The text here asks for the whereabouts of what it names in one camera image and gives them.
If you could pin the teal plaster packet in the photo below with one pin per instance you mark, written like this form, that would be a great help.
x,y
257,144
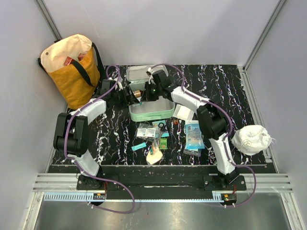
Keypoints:
x,y
155,125

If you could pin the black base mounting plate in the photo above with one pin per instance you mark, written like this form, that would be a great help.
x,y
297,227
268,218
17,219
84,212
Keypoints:
x,y
161,182

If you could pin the orange tote bag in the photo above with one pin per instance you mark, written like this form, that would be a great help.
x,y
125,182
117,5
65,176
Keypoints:
x,y
75,66

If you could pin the clear bag yellow items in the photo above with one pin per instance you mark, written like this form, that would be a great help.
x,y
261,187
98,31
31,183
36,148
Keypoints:
x,y
154,155

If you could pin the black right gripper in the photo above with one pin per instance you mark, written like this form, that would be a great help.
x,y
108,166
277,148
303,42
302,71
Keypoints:
x,y
147,96

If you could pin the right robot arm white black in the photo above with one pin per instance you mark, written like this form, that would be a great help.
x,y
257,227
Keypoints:
x,y
213,121

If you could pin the black handled scissors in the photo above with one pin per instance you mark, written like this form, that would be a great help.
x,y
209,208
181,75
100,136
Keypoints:
x,y
162,127

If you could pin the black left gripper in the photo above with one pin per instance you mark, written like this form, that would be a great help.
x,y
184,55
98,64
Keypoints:
x,y
130,100

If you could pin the small green box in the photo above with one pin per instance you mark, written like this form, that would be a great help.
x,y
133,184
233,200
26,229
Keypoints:
x,y
163,143

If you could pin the mint green medicine case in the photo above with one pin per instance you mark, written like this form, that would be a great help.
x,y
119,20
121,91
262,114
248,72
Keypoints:
x,y
147,111

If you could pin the clear bag white leaflets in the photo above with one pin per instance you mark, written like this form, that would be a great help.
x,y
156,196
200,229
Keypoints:
x,y
146,131

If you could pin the brown bottle orange cap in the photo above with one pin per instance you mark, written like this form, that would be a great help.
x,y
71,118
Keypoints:
x,y
138,93

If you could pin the cyan sachet strip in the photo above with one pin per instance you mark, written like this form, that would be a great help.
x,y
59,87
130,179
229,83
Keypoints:
x,y
139,146

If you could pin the white gauze pad packet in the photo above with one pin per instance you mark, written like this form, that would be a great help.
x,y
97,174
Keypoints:
x,y
183,113

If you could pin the blue mask packet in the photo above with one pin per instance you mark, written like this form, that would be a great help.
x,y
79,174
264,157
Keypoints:
x,y
194,139

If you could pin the white crumpled cloth bag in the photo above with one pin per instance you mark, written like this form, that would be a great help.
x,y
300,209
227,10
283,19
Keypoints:
x,y
252,139

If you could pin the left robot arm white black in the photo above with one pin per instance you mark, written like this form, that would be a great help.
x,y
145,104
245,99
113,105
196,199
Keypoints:
x,y
72,129

